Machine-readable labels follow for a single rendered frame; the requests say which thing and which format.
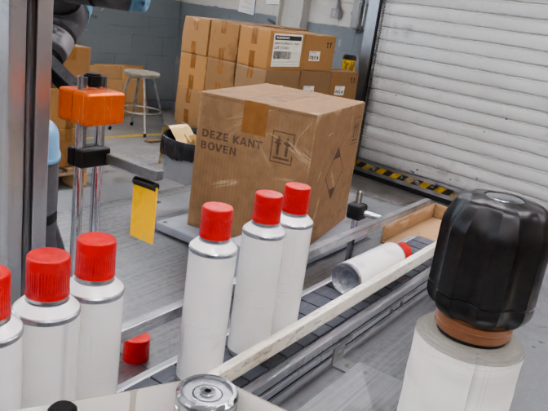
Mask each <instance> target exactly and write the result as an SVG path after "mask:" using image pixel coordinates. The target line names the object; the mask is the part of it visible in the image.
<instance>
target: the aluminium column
mask: <svg viewBox="0 0 548 411"><path fill-rule="evenodd" d="M53 6H54V0H32V21H31V78H30V161H29V212H28V232H27V250H26V255H27V253H28V252H29V251H31V250H34V249H37V248H42V247H46V202H47V177H48V153H49V128H50V103H51V56H52V31H53ZM26 23H27V0H0V264H1V265H3V266H5V267H7V268H8V269H9V270H10V271H11V307H12V305H13V303H14V302H15V301H16V300H18V299H19V298H20V287H21V249H22V218H23V195H24V98H25V61H26Z"/></svg>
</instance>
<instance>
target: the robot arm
mask: <svg viewBox="0 0 548 411"><path fill-rule="evenodd" d="M150 2H151V0H54V6H53V31H52V56H51V86H52V83H53V84H54V85H55V86H56V87H57V88H58V89H59V88H60V87H61V86H77V79H76V78H75V77H74V76H73V75H72V74H71V73H70V72H69V71H68V70H67V69H66V68H65V67H64V66H63V64H64V62H65V61H66V60H67V59H68V57H69V55H70V53H71V52H72V50H73V48H74V46H75V44H76V42H77V40H78V39H79V37H80V36H81V34H82V31H83V29H84V28H85V27H86V26H87V25H88V23H89V20H90V17H91V14H92V7H102V8H108V9H114V10H119V11H126V12H138V13H144V12H145V11H146V10H147V9H148V8H149V5H150ZM60 158H61V152H60V134H59V131H58V128H57V126H56V125H55V123H54V122H53V121H51V120H50V128H49V153H48V177H47V202H46V247H54V248H60V249H62V250H65V248H64V243H63V241H62V238H61V235H60V230H59V228H58V225H57V205H58V184H59V163H60Z"/></svg>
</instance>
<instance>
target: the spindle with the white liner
mask: <svg viewBox="0 0 548 411"><path fill-rule="evenodd" d="M547 264H548V211H547V209H546V208H545V207H544V206H542V205H540V204H538V203H536V202H535V201H530V200H528V199H525V198H523V197H521V196H518V195H515V194H512V193H508V192H497V191H493V190H489V189H475V190H473V191H464V192H461V193H459V194H458V195H457V196H456V197H455V198H454V199H453V201H452V202H451V203H450V205H449V206H448V208H447V209H446V211H445V212H444V215H443V217H442V220H441V223H440V230H439V234H438V237H437V242H436V245H435V252H434V255H433V259H432V263H431V270H430V273H429V277H428V281H427V292H428V294H429V295H430V297H431V299H432V300H433V301H435V305H436V306H437V308H436V311H435V312H430V313H427V314H425V315H423V316H422V317H420V319H419V320H418V321H417V323H416V325H415V330H414V336H413V343H412V346H411V351H410V353H409V358H408V362H407V365H406V370H405V374H404V382H403V387H402V391H401V393H400V399H399V403H398V406H397V410H396V411H509V409H510V404H511V401H512V399H513V395H514V392H515V385H516V382H517V379H518V376H519V371H520V369H521V366H522V364H523V361H524V357H525V351H524V346H523V344H522V343H521V341H520V340H519V339H518V338H517V337H516V336H514V335H513V330H514V329H518V328H520V327H522V326H524V325H526V324H527V323H528V322H529V321H530V320H531V319H532V317H533V313H534V309H533V308H535V307H536V304H537V299H538V296H539V293H540V290H541V285H542V282H543V279H544V275H545V272H546V267H547Z"/></svg>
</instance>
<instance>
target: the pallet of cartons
mask: <svg viewBox="0 0 548 411"><path fill-rule="evenodd" d="M335 42H336V37H335V36H329V35H325V34H321V33H311V32H308V30H307V29H298V28H292V27H285V26H280V25H274V24H260V23H252V22H245V21H236V20H221V19H215V18H206V17H199V16H186V19H185V22H184V27H183V37H182V46H181V58H180V66H179V83H178V85H177V93H176V102H175V125H178V124H188V125H189V126H190V128H197V122H198V113H199V105H200V98H201V92H202V91H208V90H216V89H223V88H230V87H237V86H250V85H258V84H264V83H268V84H273V85H278V86H285V87H290V88H294V89H299V90H303V91H304V90H305V91H313V92H318V93H322V94H326V95H332V96H337V97H342V98H346V99H353V100H355V97H356V88H357V82H358V77H359V73H358V72H353V71H349V70H346V69H340V68H334V67H332V63H333V57H334V48H335Z"/></svg>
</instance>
